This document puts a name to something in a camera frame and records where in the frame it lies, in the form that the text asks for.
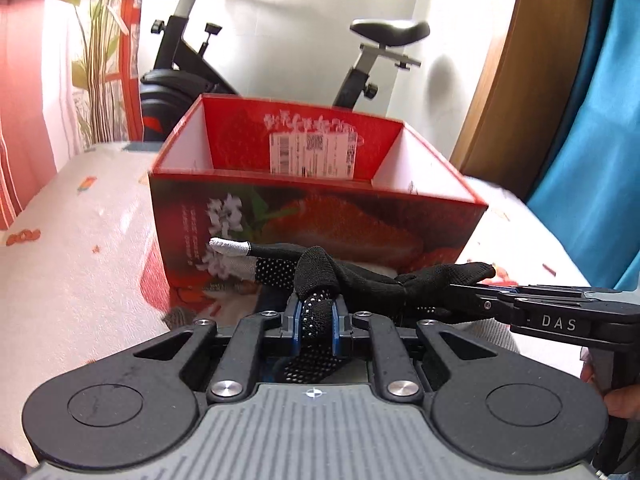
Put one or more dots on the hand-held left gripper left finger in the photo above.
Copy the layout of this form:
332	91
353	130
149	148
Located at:
296	321

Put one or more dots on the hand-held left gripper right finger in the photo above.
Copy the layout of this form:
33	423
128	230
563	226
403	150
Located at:
339	322

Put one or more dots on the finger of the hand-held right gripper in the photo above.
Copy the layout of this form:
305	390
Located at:
492	289
480	307

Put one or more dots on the black dotted work glove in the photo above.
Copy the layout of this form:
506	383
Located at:
320	270

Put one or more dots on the red strawberry cardboard box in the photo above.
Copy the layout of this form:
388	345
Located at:
325	220

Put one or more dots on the person's right hand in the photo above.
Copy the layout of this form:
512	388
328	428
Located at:
622	402

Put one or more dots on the blue curtain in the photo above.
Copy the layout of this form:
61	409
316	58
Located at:
590	185

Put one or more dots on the brown wooden door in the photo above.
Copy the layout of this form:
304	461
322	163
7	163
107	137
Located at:
525	85

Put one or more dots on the black exercise bike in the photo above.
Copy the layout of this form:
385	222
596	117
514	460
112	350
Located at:
170	80

